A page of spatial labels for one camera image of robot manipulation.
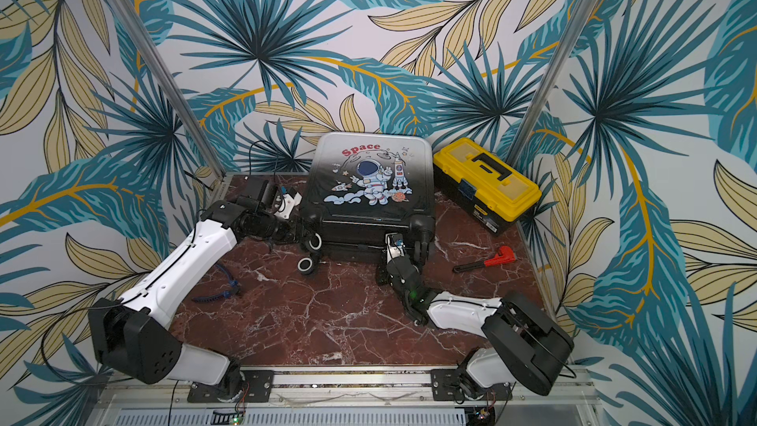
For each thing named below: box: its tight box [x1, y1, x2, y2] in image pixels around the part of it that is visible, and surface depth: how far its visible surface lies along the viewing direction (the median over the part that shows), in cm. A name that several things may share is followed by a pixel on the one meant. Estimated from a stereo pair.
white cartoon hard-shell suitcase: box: [305, 132, 435, 263], surface depth 88 cm
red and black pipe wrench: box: [452, 245, 517, 274], surface depth 98 cm
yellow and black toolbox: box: [432, 138, 544, 235], surface depth 100 cm
